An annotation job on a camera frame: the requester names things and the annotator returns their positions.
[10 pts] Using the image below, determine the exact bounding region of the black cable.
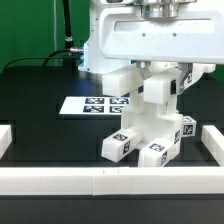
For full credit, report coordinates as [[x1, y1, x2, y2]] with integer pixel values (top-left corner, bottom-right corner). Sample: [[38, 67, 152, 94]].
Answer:
[[1, 47, 84, 73]]

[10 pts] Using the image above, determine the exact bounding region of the white marker cube front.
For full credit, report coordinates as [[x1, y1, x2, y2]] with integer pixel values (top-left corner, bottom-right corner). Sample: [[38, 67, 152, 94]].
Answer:
[[182, 116, 196, 137]]

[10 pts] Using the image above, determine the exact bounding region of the white chair back frame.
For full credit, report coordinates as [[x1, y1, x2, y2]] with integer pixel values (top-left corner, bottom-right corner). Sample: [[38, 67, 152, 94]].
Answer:
[[102, 62, 216, 104]]

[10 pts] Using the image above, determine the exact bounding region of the white front wall rail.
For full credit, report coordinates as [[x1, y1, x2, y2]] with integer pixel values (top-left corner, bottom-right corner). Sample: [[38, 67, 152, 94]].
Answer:
[[0, 167, 224, 196]]

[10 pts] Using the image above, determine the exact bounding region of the white chair seat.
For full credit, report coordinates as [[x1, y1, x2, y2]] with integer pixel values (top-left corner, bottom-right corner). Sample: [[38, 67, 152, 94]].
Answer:
[[120, 88, 184, 158]]

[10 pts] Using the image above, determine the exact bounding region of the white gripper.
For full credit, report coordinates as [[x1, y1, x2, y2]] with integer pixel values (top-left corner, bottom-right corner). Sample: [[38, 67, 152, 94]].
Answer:
[[99, 5, 224, 95]]

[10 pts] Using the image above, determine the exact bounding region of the white right wall rail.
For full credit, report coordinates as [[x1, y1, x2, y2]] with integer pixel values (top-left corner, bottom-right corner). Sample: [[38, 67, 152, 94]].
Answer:
[[201, 125, 224, 167]]

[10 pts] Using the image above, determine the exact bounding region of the white marker base plate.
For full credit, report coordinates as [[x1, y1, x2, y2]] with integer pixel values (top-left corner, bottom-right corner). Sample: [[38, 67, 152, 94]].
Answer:
[[60, 96, 129, 115]]

